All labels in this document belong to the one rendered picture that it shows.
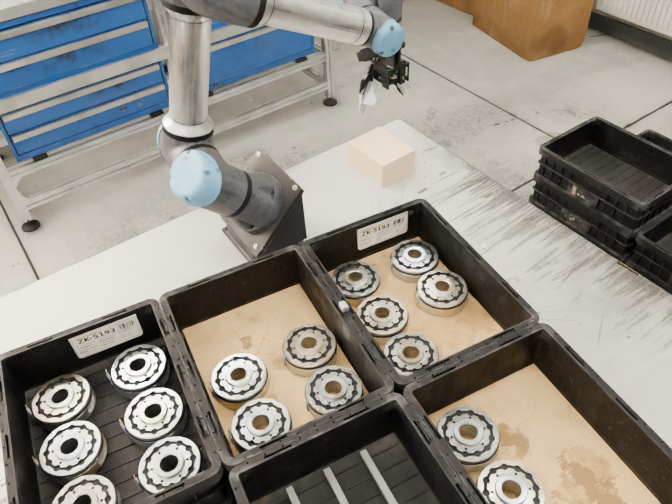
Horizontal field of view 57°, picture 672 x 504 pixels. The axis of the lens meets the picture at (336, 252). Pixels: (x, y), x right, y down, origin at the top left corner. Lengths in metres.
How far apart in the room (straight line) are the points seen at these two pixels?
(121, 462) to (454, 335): 0.65
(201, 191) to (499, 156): 2.03
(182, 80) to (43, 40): 1.44
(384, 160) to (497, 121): 1.72
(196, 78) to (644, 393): 1.13
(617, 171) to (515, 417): 1.33
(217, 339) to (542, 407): 0.62
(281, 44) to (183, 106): 1.84
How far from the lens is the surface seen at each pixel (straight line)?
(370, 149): 1.79
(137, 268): 1.65
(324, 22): 1.30
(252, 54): 3.15
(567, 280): 1.56
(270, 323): 1.26
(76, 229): 3.01
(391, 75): 1.62
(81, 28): 2.80
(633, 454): 1.13
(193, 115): 1.43
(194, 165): 1.38
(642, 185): 2.28
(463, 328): 1.25
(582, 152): 2.37
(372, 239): 1.34
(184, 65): 1.37
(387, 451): 1.09
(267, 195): 1.46
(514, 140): 3.27
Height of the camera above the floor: 1.79
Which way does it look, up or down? 44 degrees down
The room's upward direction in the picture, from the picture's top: 4 degrees counter-clockwise
